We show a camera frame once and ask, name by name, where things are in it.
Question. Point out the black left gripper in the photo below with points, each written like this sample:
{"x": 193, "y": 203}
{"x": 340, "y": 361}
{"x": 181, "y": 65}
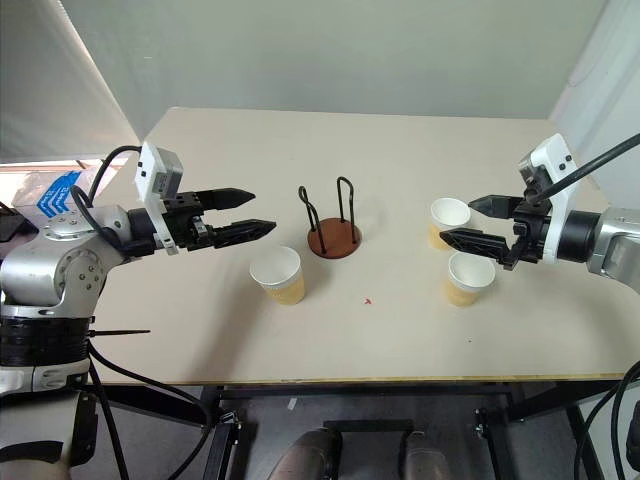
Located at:
{"x": 186, "y": 220}

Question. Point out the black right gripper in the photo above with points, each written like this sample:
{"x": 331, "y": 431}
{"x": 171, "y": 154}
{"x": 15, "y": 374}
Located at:
{"x": 527, "y": 235}

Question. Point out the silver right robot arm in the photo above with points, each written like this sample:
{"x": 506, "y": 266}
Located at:
{"x": 607, "y": 245}

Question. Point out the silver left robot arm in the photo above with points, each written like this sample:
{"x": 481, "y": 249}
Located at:
{"x": 50, "y": 255}

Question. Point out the white yellow paper cup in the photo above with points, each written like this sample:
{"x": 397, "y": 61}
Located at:
{"x": 280, "y": 275}
{"x": 446, "y": 220}
{"x": 467, "y": 280}

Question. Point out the blue white printed bag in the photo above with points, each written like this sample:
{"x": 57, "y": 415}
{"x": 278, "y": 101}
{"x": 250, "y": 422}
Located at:
{"x": 57, "y": 192}

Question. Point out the white window blind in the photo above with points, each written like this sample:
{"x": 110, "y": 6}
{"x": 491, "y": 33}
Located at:
{"x": 55, "y": 80}

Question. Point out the dark rounded robot foot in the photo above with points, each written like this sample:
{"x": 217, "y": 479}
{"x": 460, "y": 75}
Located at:
{"x": 425, "y": 460}
{"x": 307, "y": 457}

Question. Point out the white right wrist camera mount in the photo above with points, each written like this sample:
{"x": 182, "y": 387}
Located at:
{"x": 552, "y": 190}

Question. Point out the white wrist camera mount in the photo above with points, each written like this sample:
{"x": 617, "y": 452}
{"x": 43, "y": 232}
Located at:
{"x": 156, "y": 175}
{"x": 552, "y": 190}

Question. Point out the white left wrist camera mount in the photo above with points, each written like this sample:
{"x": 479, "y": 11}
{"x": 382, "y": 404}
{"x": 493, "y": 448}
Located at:
{"x": 156, "y": 175}

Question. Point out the black metal table frame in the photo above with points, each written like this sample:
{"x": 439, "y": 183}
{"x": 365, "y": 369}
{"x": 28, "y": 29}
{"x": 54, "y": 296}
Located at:
{"x": 360, "y": 415}

